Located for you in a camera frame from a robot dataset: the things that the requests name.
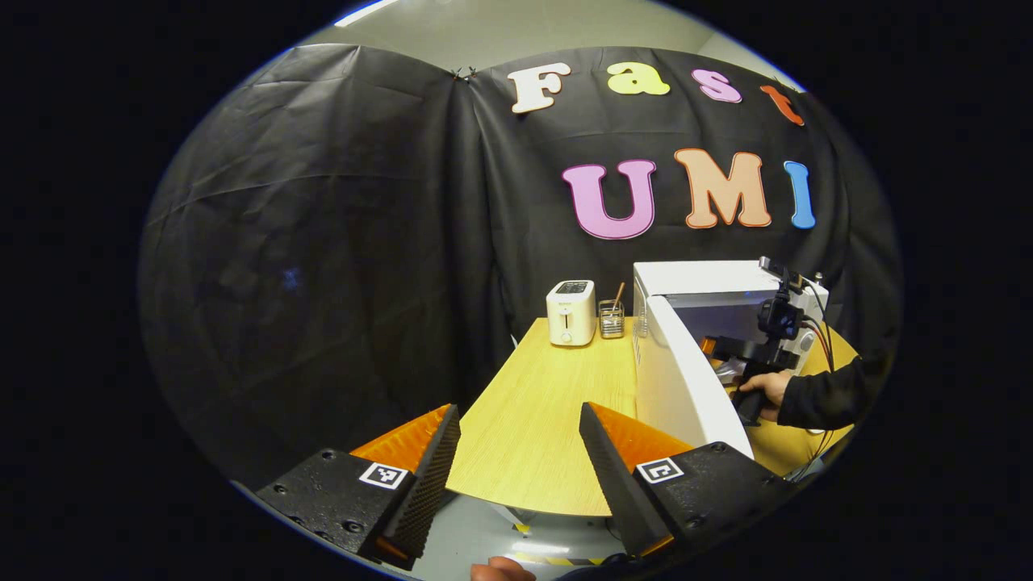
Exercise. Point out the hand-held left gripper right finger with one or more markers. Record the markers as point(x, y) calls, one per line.
point(617, 484)

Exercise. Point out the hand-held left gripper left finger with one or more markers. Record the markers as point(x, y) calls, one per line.
point(424, 484)

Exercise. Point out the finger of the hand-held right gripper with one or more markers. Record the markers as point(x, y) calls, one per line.
point(708, 345)

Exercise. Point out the white microwave oven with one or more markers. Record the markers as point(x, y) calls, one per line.
point(678, 379)

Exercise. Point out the clear glass holder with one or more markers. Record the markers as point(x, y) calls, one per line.
point(612, 323)

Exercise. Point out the wooden stick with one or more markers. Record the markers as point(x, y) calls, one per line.
point(619, 294)

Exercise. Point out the white toaster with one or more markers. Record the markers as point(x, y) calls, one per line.
point(570, 315)

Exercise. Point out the black backdrop cloth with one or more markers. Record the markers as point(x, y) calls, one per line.
point(323, 242)

